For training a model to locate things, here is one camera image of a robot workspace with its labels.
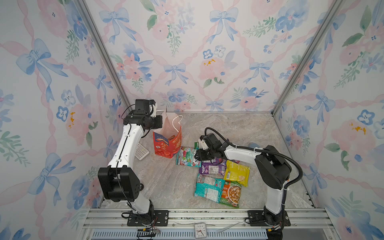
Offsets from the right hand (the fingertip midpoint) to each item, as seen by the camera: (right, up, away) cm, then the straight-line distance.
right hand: (196, 155), depth 92 cm
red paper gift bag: (-15, +11, -14) cm, 23 cm away
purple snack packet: (+11, -5, -5) cm, 13 cm away
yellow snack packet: (+24, -8, -7) cm, 26 cm away
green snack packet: (0, +5, +8) cm, 9 cm away
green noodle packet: (+18, -19, -13) cm, 29 cm away
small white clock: (+2, -30, -22) cm, 37 cm away
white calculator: (-36, +2, +4) cm, 36 cm away
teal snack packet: (+7, -15, -12) cm, 21 cm away
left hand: (-20, +22, -9) cm, 31 cm away
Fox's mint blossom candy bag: (-6, 0, 0) cm, 6 cm away
